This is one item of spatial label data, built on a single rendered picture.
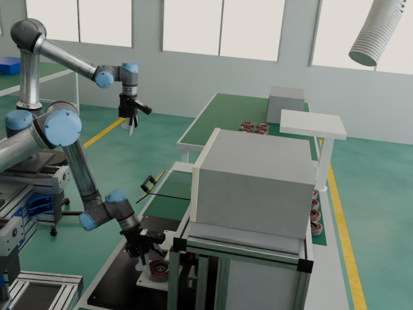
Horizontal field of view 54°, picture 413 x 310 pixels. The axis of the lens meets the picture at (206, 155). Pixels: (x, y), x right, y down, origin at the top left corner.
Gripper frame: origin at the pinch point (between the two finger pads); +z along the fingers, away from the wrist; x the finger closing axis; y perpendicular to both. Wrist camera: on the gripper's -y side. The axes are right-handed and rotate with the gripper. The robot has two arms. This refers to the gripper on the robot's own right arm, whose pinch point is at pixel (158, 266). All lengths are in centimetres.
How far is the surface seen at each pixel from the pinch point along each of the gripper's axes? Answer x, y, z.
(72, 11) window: -445, 249, -216
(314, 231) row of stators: -58, -50, 33
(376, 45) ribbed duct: -112, -108, -34
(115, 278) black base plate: 7.7, 15.2, -3.7
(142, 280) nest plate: 5.9, 5.0, 0.8
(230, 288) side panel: 17.9, -34.8, 4.8
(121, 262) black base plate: -2.3, 17.1, -4.7
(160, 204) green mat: -58, 22, -6
